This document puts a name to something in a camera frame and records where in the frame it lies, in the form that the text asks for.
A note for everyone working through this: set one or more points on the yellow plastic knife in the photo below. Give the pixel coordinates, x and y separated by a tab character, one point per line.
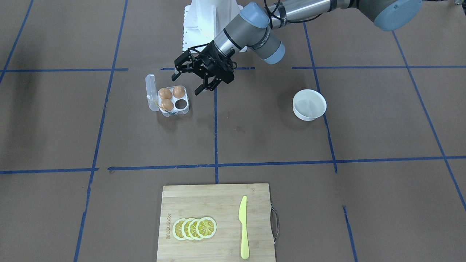
242	217

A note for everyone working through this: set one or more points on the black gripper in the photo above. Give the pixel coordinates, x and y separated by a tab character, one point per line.
209	60

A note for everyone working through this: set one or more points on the back lemon slice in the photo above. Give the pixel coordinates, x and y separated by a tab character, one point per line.
206	227

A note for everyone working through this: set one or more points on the brown egg from bowl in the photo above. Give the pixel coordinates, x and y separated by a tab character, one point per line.
179	91

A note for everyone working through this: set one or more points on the bamboo cutting board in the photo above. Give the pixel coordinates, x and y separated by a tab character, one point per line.
183	205

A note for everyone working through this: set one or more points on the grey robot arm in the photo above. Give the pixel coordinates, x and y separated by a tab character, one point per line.
253	28

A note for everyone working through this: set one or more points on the white round bowl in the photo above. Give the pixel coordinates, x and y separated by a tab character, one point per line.
309	105

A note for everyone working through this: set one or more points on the clear plastic egg box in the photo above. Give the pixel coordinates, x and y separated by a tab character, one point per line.
181	106

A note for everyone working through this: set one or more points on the brown egg far cell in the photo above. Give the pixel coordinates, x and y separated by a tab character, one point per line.
166	105

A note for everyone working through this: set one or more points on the brown egg near cell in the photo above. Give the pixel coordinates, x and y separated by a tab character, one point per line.
165	93

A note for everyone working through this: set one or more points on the brown egg cell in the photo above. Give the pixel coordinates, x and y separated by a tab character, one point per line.
166	105
165	93

